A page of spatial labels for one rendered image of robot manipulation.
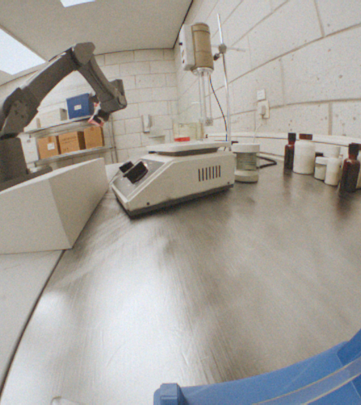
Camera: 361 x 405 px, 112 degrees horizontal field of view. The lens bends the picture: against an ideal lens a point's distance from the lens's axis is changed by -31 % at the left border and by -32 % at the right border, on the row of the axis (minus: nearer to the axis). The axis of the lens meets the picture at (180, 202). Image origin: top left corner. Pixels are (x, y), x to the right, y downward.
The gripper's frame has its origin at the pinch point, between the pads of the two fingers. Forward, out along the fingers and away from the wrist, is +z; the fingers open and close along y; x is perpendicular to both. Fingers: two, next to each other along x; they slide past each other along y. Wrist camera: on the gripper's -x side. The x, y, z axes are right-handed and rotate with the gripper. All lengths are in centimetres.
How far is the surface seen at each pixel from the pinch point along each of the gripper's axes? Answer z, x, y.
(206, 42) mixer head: -53, 2, -28
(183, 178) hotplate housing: -59, -17, 39
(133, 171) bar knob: -52, -21, 39
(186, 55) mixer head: -44.7, 1.5, -20.1
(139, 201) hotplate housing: -55, -21, 43
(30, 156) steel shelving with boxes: 211, 35, -20
